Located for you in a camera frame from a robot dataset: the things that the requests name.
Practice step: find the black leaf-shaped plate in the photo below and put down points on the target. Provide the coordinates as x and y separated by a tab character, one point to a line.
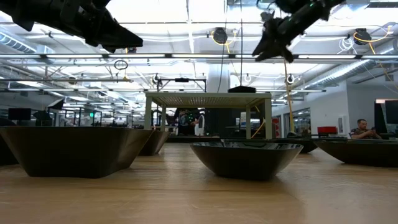
245	161
357	154

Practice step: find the red box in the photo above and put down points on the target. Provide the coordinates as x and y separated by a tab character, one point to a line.
327	130

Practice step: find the large black monitor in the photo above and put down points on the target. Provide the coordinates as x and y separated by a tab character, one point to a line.
390	112

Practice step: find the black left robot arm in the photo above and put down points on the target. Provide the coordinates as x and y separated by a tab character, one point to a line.
18	12

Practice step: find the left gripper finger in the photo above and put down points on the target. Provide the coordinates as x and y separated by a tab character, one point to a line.
118	34

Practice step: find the black wavy square plate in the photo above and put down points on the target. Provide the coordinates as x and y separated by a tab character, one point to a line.
155	141
74	152

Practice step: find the background frame with camera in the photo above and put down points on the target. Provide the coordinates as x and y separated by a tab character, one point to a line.
182	80

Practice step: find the small black monitor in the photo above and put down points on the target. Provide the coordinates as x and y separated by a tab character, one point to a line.
19	114

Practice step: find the black scalloped plate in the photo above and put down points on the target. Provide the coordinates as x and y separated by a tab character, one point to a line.
308	147
226	141

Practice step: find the person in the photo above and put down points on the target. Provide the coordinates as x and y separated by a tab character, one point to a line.
186	121
362	132

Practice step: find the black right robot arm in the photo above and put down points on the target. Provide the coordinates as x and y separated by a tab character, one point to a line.
311	12

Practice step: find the small black square plate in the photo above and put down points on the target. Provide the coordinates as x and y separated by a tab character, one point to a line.
242	90

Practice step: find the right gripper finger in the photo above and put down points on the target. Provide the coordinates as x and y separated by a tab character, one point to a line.
263	49
286	53

